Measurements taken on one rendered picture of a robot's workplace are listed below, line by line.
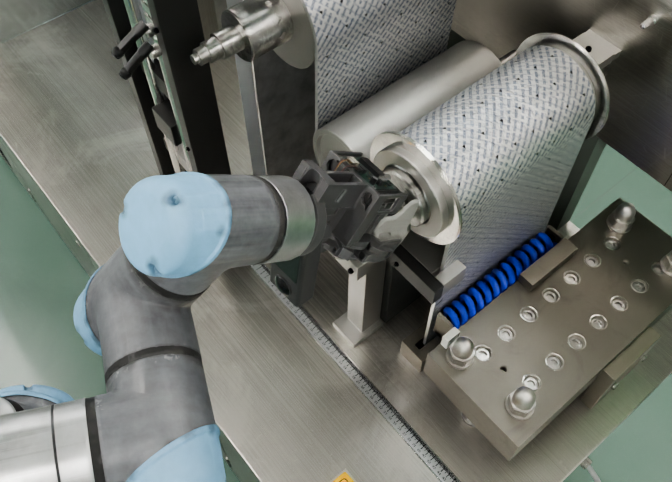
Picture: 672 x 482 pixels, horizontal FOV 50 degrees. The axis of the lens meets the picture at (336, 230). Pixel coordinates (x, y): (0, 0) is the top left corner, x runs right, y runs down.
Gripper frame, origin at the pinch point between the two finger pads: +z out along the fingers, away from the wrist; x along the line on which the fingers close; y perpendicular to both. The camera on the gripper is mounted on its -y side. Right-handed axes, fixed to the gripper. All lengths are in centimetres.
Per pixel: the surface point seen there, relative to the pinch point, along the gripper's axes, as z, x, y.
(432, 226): 2.4, -3.1, 2.2
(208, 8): 28, 69, -6
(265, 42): -6.0, 23.3, 8.2
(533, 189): 18.6, -4.9, 8.6
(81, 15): 24, 96, -24
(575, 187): 42.1, -3.1, 7.3
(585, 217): 165, 19, -23
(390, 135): -1.2, 5.7, 8.1
